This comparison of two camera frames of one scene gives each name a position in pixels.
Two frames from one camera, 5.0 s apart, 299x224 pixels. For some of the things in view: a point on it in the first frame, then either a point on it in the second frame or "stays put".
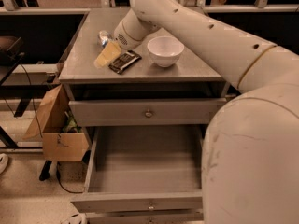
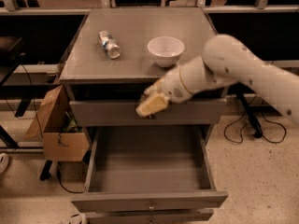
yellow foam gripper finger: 109,52 -> 152,105
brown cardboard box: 55,123 stays put
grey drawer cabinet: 149,108 stays put
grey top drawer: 145,112 stays put
